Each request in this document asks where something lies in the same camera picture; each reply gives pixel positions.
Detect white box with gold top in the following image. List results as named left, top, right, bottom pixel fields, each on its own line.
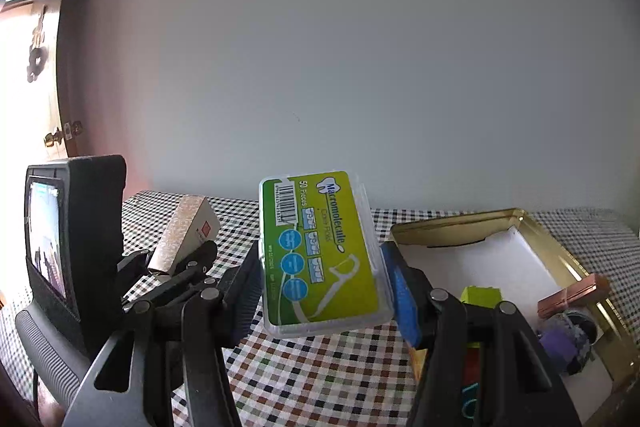
left=148, top=195, right=220, bottom=275

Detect lime green toy brick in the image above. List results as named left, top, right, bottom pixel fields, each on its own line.
left=460, top=286, right=502, bottom=309

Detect green dental floss box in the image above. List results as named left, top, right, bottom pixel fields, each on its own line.
left=258, top=170, right=394, bottom=339

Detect purple block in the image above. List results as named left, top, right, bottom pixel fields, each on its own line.
left=539, top=329, right=577, bottom=366

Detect black white object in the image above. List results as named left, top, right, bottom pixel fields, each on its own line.
left=537, top=309, right=598, bottom=375

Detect brown copper case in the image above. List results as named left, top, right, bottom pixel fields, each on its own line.
left=537, top=273, right=611, bottom=320

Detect red toy brick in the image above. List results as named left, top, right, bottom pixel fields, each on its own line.
left=463, top=343, right=482, bottom=388

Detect teal toy brick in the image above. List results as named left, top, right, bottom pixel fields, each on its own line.
left=460, top=383, right=478, bottom=425

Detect gold metal tray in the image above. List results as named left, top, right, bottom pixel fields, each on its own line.
left=390, top=208, right=639, bottom=426

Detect wooden door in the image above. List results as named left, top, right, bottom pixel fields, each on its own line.
left=1, top=0, right=67, bottom=294

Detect hanging door ornament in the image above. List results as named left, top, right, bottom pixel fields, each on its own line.
left=27, top=5, right=49, bottom=83

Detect phone on gripper mount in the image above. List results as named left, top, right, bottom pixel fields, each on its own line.
left=24, top=155, right=127, bottom=321

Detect door handle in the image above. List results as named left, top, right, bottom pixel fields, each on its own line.
left=43, top=120, right=84, bottom=147

